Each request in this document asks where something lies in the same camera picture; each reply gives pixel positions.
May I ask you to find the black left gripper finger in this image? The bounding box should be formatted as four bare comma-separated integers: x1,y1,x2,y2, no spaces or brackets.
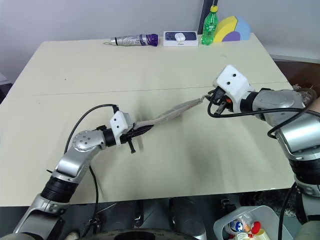
133,125,154,133
128,131,150,139

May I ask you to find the red and white toy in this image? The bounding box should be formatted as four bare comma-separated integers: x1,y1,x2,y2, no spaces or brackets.
249,220,263,235

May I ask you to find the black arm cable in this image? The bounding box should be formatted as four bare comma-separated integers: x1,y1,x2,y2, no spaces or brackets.
63,103,120,205
206,99,312,140

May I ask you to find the blue and white round toy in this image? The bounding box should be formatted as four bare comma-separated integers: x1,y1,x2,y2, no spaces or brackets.
228,219,245,234

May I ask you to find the beige cloth strip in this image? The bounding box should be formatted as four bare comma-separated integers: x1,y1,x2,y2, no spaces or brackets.
131,95,210,129

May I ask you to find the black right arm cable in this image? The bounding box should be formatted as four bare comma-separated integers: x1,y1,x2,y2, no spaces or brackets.
206,99,312,140

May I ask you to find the silver and purple folded umbrella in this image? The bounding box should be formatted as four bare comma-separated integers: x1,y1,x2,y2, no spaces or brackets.
103,33,160,48

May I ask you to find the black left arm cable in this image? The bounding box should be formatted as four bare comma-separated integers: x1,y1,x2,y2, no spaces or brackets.
63,103,120,205

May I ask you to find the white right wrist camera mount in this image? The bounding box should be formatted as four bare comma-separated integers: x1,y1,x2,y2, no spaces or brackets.
212,64,256,114

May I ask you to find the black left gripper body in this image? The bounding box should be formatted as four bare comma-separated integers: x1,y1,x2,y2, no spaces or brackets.
119,122,137,155

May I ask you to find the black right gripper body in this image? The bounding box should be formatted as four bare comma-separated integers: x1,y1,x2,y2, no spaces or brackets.
211,86,234,114

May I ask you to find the grey plastic bin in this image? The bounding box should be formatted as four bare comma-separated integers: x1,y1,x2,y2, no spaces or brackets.
213,204,295,240

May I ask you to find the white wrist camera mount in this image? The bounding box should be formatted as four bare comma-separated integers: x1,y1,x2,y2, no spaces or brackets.
212,64,256,114
108,111,131,146

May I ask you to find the green plastic soda bottle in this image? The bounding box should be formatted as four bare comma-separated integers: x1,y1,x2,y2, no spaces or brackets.
201,5,219,46

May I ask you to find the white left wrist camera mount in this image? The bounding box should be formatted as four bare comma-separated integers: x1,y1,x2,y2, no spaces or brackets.
108,111,131,146

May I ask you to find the yellow blue purple foam shape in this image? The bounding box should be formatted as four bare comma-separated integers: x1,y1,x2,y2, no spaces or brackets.
213,15,252,44

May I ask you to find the white phone box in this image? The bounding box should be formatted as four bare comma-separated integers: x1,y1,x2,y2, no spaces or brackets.
163,30,200,48

